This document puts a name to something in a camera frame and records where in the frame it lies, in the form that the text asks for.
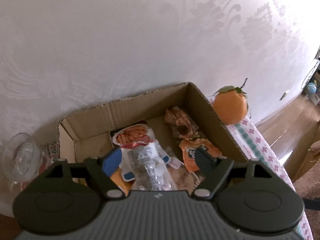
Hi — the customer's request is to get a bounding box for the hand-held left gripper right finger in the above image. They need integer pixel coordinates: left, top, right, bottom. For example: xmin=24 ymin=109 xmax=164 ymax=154
xmin=190 ymin=147 xmax=274 ymax=201

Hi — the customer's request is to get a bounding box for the orange fruit with leaves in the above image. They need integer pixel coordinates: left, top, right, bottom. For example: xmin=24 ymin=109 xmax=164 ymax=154
xmin=212 ymin=78 xmax=249 ymax=125

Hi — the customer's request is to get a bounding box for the hanging cable with charger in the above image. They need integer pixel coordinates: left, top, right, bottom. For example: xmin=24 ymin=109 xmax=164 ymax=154
xmin=301 ymin=55 xmax=320 ymax=89

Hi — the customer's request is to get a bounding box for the clear packet with red header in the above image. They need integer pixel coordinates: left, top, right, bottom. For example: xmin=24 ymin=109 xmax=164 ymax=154
xmin=112 ymin=127 xmax=179 ymax=190

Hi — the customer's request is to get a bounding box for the patterned tablecloth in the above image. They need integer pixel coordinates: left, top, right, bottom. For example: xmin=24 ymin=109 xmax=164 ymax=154
xmin=21 ymin=115 xmax=314 ymax=240

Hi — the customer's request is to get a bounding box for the dark brown snack bag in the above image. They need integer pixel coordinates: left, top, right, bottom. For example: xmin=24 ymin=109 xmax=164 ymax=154
xmin=164 ymin=106 xmax=200 ymax=140

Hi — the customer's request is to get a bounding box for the glass bowl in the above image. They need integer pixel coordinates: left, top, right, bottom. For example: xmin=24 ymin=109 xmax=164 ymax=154
xmin=1 ymin=132 xmax=42 ymax=183

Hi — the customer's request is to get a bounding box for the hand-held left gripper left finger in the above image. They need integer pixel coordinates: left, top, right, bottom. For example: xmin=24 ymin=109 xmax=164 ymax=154
xmin=44 ymin=149 xmax=125 ymax=201

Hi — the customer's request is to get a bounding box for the cardboard box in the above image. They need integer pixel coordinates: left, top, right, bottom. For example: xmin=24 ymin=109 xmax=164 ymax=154
xmin=57 ymin=82 xmax=249 ymax=193

